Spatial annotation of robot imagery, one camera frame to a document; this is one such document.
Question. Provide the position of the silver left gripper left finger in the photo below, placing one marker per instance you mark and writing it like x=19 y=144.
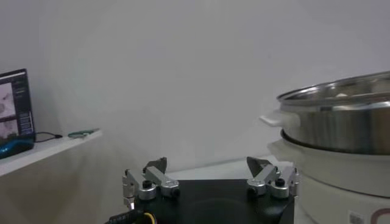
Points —
x=152 y=176

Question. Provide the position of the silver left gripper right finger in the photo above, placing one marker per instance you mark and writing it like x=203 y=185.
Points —
x=265 y=175

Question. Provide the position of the stainless steel steamer basket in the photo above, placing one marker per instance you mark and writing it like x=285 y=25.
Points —
x=341 y=128

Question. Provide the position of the white electric cooking pot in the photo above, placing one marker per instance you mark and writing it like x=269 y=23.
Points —
x=341 y=176

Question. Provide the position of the white side table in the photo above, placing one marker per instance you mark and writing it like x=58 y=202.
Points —
x=45 y=182

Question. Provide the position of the dark blue object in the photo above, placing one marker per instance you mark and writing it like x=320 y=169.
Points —
x=13 y=149

